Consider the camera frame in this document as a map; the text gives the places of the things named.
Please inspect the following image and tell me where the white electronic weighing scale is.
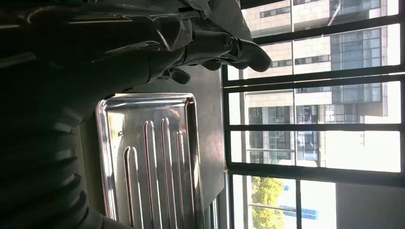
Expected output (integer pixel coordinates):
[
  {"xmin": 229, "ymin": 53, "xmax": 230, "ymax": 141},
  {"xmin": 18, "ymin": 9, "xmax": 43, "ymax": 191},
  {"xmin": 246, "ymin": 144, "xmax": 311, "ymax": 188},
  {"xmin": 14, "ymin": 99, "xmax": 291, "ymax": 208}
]
[{"xmin": 95, "ymin": 92, "xmax": 207, "ymax": 229}]

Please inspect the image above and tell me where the black window frame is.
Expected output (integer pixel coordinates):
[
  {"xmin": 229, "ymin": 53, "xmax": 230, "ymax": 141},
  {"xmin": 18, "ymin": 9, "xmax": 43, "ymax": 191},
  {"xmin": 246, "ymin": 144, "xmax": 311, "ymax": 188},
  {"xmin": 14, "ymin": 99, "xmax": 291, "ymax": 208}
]
[{"xmin": 221, "ymin": 0, "xmax": 405, "ymax": 229}]

